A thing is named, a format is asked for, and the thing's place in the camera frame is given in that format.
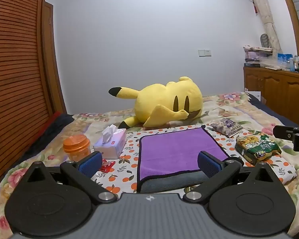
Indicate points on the red snack packet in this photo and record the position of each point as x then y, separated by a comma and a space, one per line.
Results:
107, 165

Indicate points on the purple snack packet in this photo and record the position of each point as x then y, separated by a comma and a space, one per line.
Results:
226, 127

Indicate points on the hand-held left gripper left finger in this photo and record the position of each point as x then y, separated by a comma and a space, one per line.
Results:
91, 163

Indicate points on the wooden window frame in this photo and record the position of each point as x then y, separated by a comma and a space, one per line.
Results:
292, 12

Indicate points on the wrapped air conditioner pipe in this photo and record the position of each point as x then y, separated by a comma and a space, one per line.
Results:
266, 12

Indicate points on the green noodle packet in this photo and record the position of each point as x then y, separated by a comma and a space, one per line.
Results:
258, 147

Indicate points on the wooden louvred wardrobe door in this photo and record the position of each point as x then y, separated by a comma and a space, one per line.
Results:
15, 67

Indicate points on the dark blue bed sheet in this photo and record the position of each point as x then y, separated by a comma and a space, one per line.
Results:
276, 112

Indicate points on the stack of papers and boxes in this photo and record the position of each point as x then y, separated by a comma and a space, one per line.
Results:
258, 54

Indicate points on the grey hand fan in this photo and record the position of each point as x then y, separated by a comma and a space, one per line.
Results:
264, 40

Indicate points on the orange fruit print cloth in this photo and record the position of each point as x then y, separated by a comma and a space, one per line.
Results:
125, 165

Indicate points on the yellow plush toy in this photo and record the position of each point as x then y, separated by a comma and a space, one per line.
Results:
164, 102

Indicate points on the white wall switch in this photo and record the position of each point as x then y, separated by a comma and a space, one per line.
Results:
204, 52

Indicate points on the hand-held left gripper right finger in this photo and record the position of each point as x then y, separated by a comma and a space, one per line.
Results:
209, 164

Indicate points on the small white box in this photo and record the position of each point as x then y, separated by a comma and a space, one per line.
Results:
254, 94

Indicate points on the orange plastic jar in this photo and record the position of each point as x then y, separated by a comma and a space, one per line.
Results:
77, 148

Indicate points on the group of bottles and boxes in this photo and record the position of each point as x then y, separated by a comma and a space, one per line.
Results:
294, 62

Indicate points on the wooden cabinet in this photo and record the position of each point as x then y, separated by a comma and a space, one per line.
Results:
279, 84

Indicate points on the pale purple tissue box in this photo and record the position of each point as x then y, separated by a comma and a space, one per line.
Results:
111, 143

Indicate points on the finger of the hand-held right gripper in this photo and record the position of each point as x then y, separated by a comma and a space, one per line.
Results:
284, 131

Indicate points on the purple and grey towel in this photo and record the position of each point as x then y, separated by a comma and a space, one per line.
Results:
175, 151

